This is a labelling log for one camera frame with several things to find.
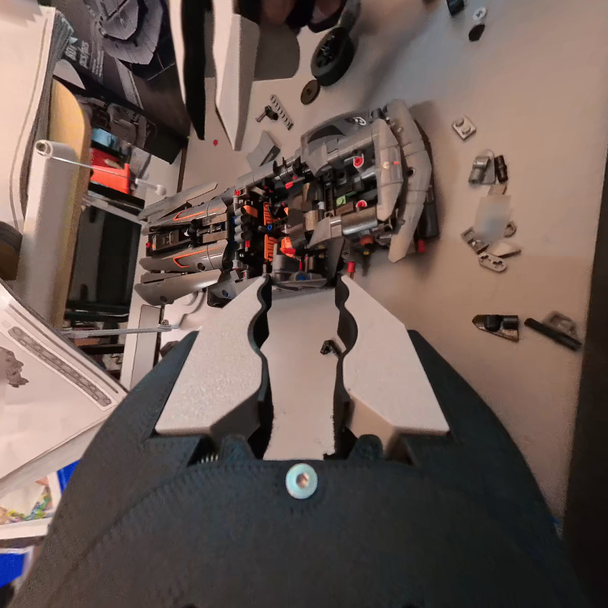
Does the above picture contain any black lego set box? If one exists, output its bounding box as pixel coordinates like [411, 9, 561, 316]
[51, 0, 192, 165]

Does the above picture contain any black lego tire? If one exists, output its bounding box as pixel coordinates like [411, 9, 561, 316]
[311, 26, 357, 87]

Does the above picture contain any dark lego wedge slope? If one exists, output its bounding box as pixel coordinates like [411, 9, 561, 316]
[472, 313, 520, 342]

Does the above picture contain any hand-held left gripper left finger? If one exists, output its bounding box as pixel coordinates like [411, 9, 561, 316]
[153, 275, 276, 460]

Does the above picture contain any colourful printed leaflet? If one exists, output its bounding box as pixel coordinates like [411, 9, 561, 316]
[0, 475, 63, 540]

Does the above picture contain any grey lego car model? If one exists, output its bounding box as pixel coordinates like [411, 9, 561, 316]
[135, 97, 440, 309]

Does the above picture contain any person's right hand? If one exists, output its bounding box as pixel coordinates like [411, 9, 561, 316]
[264, 0, 348, 25]

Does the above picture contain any small grey lego bracket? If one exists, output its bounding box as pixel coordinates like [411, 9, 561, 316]
[541, 311, 578, 334]

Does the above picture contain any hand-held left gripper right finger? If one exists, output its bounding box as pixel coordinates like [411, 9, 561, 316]
[331, 275, 451, 460]

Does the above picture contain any dark grey square lego plate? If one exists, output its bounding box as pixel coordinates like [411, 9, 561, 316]
[460, 226, 490, 255]

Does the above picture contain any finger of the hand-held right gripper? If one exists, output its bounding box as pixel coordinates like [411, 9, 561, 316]
[213, 13, 261, 152]
[168, 0, 208, 142]

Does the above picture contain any red storage bin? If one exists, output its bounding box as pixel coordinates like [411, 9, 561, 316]
[90, 147, 132, 196]

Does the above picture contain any tan wooden panel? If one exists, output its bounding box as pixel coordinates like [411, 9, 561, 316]
[47, 78, 94, 328]

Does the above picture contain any grey lego sloped panel assembly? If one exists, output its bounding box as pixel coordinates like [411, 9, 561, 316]
[246, 130, 282, 168]

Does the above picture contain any lego instruction booklet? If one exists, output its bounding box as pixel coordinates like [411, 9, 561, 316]
[0, 280, 130, 480]

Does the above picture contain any long grey lego plate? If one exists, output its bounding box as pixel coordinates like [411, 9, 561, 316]
[269, 93, 295, 130]

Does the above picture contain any black dimpled foam mat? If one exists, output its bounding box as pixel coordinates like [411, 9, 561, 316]
[563, 142, 608, 608]

